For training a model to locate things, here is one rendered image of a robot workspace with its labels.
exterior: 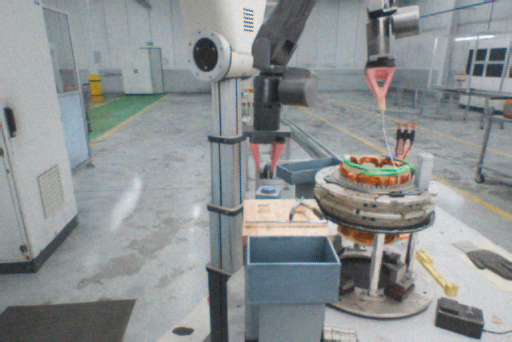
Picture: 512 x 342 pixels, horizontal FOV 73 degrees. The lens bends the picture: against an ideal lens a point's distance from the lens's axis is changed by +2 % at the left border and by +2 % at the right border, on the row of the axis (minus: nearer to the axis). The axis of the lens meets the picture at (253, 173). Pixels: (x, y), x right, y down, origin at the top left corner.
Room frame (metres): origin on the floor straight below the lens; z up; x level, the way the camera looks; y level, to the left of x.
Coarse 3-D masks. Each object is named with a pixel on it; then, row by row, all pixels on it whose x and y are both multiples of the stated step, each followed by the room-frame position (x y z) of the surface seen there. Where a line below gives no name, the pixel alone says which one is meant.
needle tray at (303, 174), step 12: (276, 168) 1.17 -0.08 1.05; (288, 168) 1.19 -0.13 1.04; (300, 168) 1.21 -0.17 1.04; (312, 168) 1.23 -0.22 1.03; (324, 168) 1.13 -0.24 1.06; (288, 180) 1.09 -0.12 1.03; (300, 180) 1.09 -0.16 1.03; (312, 180) 1.11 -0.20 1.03; (300, 192) 1.16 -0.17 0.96; (312, 192) 1.13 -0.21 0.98
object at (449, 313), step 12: (444, 300) 0.73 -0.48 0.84; (456, 300) 0.73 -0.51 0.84; (444, 312) 0.70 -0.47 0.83; (456, 312) 0.69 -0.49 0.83; (480, 312) 0.70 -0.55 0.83; (444, 324) 0.70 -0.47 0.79; (456, 324) 0.68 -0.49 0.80; (468, 324) 0.67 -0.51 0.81; (480, 324) 0.66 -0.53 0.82; (468, 336) 0.67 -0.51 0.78; (480, 336) 0.66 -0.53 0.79
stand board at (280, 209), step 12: (252, 204) 0.81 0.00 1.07; (264, 204) 0.81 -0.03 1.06; (276, 204) 0.81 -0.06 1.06; (288, 204) 0.81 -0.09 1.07; (312, 204) 0.81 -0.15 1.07; (252, 216) 0.74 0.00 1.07; (264, 216) 0.74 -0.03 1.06; (276, 216) 0.74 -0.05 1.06; (288, 216) 0.74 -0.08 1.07; (300, 216) 0.74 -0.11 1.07; (312, 216) 0.74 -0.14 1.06; (252, 228) 0.67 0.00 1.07; (264, 228) 0.67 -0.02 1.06; (276, 228) 0.67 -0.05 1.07; (288, 228) 0.67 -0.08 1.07; (300, 228) 0.67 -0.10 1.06; (312, 228) 0.67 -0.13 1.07; (324, 228) 0.67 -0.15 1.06
